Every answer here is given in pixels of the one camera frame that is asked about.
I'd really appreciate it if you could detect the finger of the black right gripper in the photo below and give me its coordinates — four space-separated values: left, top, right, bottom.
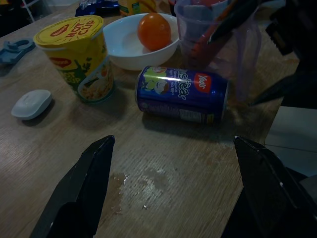
249 73 302 107
209 0 267 44

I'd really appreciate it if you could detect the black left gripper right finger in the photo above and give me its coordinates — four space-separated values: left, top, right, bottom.
222 135 317 238

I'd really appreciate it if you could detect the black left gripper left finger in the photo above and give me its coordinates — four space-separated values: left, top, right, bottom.
29 135 116 238

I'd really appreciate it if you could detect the clear purple plastic cup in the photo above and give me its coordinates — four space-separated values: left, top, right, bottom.
174 0 263 102

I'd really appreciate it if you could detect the purple drink can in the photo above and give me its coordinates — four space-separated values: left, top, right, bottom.
135 65 230 124

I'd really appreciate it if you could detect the round orange fruit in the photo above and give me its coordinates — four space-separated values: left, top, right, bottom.
137 12 172 52

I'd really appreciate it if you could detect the Peel Fresh juice carton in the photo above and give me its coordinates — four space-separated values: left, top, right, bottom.
118 0 159 15

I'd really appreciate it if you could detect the large white bowl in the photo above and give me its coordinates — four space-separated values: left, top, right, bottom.
103 12 180 71

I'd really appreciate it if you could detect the blue snack packet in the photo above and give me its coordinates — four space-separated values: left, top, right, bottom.
75 0 119 17

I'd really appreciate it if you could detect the yellow instant noodle cup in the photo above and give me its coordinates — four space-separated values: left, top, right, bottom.
33 14 116 104

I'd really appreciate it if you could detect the grey-blue plastic tool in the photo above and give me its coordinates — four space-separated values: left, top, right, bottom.
0 39 36 65

